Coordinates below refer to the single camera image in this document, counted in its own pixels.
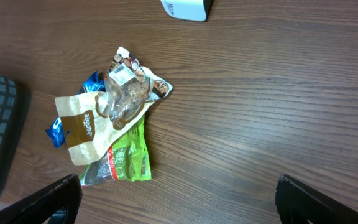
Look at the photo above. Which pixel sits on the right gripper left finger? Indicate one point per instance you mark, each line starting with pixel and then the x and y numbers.
pixel 58 202

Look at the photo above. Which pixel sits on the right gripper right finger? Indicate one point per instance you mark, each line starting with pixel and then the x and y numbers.
pixel 297 202

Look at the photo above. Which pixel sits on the green snack bag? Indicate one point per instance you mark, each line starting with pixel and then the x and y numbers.
pixel 126 159

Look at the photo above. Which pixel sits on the beige brown pastry bag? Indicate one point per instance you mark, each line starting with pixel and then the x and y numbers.
pixel 93 121

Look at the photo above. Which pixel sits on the blue Oreo cookie pack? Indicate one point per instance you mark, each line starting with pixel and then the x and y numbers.
pixel 94 83

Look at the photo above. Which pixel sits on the white barcode scanner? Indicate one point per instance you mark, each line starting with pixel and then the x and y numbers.
pixel 191 10

